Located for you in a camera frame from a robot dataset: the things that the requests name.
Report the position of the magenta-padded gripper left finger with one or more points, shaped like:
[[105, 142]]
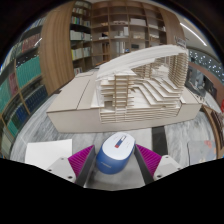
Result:
[[80, 161]]

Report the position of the white rectangular mouse pad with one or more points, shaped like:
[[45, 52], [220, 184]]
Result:
[[46, 153]]

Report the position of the wooden bookshelf with white books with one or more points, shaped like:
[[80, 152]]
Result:
[[80, 36]]

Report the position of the long ceiling light strip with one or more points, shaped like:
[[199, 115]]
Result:
[[193, 33]]

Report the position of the blue and white computer mouse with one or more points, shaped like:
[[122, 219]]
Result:
[[115, 155]]

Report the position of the pale wooden architectural model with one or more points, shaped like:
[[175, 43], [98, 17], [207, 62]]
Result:
[[126, 106]]

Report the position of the open wooden display shelf unit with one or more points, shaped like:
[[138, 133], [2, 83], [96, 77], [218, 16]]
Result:
[[126, 33]]

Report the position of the group of small ceiling lights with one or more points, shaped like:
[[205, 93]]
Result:
[[208, 61]]

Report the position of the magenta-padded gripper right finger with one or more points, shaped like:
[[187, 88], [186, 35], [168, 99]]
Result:
[[150, 159]]

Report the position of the wall sign plaque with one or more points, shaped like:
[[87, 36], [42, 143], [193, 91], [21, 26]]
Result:
[[180, 40]]

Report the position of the curved bookshelf with colourful books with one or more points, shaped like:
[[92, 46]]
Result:
[[25, 86]]

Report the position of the colourful printed sheet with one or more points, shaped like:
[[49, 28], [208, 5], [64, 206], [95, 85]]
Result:
[[201, 151]]

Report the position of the dark grey building model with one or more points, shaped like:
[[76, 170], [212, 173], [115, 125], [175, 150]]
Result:
[[198, 81]]

